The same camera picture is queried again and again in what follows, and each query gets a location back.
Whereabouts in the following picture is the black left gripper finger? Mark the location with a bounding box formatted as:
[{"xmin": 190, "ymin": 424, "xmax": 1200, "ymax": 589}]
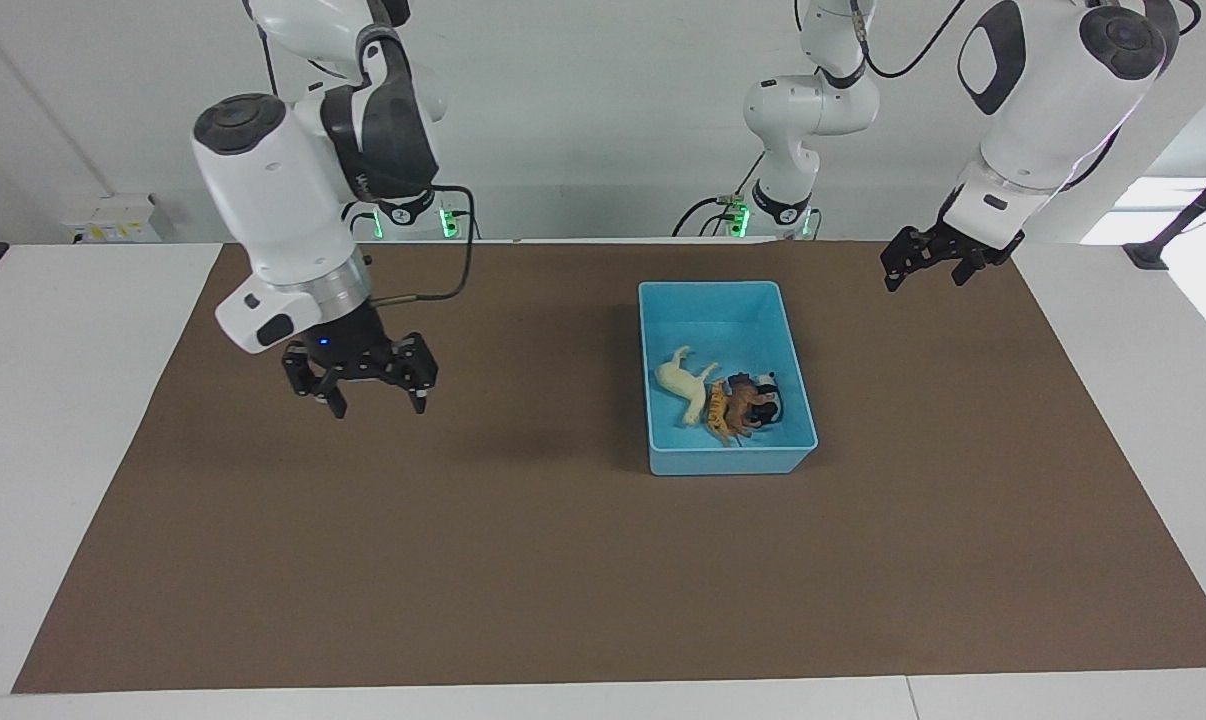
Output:
[
  {"xmin": 951, "ymin": 231, "xmax": 1027, "ymax": 289},
  {"xmin": 881, "ymin": 227, "xmax": 940, "ymax": 294}
]

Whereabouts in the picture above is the white wall socket box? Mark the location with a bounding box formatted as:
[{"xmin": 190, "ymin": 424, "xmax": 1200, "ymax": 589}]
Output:
[{"xmin": 62, "ymin": 194, "xmax": 165, "ymax": 245}]

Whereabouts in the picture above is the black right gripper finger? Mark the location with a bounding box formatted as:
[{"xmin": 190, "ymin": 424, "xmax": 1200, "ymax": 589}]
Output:
[
  {"xmin": 382, "ymin": 332, "xmax": 440, "ymax": 414},
  {"xmin": 282, "ymin": 340, "xmax": 352, "ymax": 420}
]

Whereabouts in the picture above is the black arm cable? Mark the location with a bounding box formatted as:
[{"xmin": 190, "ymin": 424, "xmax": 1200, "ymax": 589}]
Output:
[
  {"xmin": 367, "ymin": 184, "xmax": 477, "ymax": 304},
  {"xmin": 851, "ymin": 0, "xmax": 970, "ymax": 80}
]

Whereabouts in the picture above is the orange striped tiger toy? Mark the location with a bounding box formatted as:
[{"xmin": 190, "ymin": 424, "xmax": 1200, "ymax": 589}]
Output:
[{"xmin": 702, "ymin": 385, "xmax": 740, "ymax": 447}]

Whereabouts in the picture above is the black and white panda toy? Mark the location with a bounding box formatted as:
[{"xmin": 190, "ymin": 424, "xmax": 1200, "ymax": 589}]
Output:
[{"xmin": 753, "ymin": 371, "xmax": 785, "ymax": 427}]

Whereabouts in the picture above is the black base cable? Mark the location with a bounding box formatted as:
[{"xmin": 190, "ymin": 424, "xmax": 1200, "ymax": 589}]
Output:
[{"xmin": 672, "ymin": 150, "xmax": 770, "ymax": 239}]

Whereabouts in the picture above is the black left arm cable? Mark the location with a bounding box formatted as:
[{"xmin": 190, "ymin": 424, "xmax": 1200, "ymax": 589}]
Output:
[{"xmin": 851, "ymin": 0, "xmax": 970, "ymax": 80}]

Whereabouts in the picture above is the black angled stand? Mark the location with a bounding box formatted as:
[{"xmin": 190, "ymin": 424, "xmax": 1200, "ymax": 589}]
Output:
[{"xmin": 1122, "ymin": 155, "xmax": 1206, "ymax": 270}]

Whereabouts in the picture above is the light blue storage box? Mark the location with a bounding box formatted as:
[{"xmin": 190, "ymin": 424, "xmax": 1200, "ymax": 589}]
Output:
[{"xmin": 638, "ymin": 280, "xmax": 820, "ymax": 477}]

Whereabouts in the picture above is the cream llama toy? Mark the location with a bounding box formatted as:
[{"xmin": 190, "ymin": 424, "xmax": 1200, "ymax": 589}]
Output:
[{"xmin": 655, "ymin": 346, "xmax": 721, "ymax": 429}]

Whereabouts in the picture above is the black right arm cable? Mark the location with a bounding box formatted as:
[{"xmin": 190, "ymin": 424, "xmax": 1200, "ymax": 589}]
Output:
[{"xmin": 367, "ymin": 184, "xmax": 477, "ymax": 304}]

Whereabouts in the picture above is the brown table mat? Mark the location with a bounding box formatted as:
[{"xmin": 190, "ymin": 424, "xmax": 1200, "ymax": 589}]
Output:
[{"xmin": 13, "ymin": 240, "xmax": 1206, "ymax": 695}]

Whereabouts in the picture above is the brown lion toy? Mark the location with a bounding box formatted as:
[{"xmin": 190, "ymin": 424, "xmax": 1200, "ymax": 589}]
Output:
[{"xmin": 724, "ymin": 372, "xmax": 778, "ymax": 437}]

